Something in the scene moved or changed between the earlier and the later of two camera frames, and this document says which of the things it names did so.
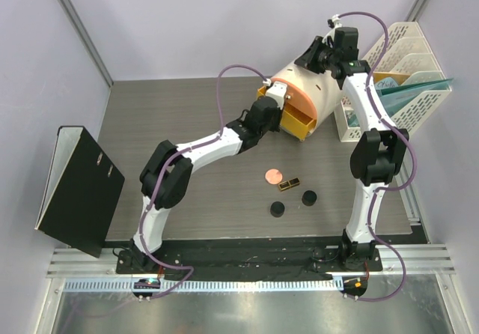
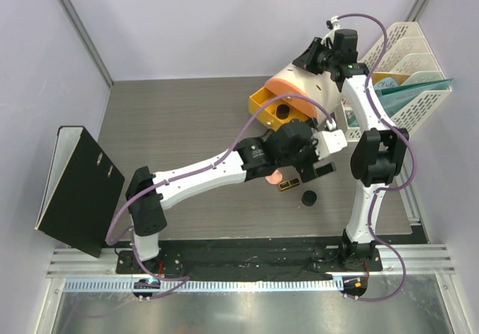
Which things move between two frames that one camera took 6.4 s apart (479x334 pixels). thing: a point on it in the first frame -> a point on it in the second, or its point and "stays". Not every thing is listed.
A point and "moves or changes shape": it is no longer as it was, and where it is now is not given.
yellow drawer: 293,120 stays
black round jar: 277,209 moves or changes shape
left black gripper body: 273,124 -> 303,158
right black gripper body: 322,56 stays
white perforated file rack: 406,51 stays
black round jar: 309,198 stays
